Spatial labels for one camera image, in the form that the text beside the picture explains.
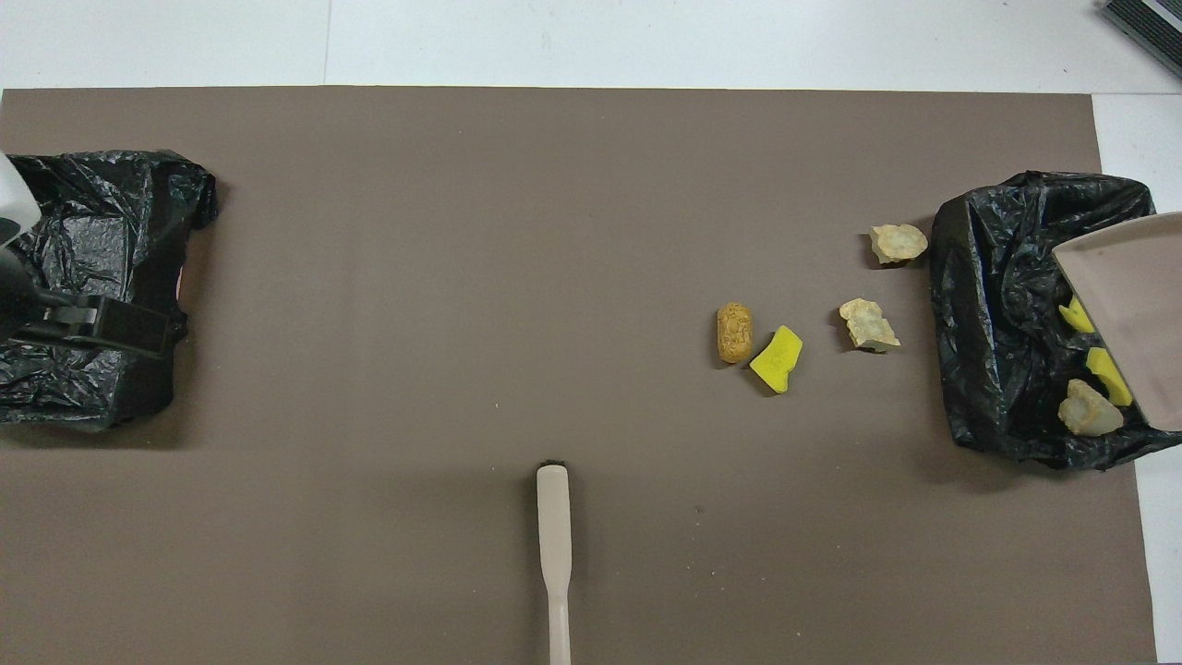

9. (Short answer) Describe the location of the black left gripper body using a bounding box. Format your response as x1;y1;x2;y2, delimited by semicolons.
0;263;98;345

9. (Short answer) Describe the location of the beige plastic dustpan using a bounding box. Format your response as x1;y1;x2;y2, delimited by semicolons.
1053;211;1182;432

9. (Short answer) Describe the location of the dark ribbed panel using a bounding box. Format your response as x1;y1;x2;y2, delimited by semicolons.
1101;0;1182;79

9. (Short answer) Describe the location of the angular pale food chunk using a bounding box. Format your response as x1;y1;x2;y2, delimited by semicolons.
838;297;902;352

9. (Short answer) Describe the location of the striped orange bread piece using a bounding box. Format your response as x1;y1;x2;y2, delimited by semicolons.
1057;379;1126;438

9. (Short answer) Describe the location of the brown cracked bread roll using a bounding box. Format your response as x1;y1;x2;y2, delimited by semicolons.
716;302;754;366

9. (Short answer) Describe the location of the beige hand brush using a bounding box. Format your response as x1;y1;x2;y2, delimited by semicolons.
536;464;573;665

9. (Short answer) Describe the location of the bin with black trash bag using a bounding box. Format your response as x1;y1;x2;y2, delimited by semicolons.
0;150;220;433
929;170;1182;474

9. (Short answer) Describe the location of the oval pale food chunk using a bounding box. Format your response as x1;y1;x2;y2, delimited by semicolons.
869;223;930;267

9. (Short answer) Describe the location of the brown table mat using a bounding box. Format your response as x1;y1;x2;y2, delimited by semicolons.
0;86;1157;665

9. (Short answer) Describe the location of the small curved yellow sponge piece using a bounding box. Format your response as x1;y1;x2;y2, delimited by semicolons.
1085;346;1134;408

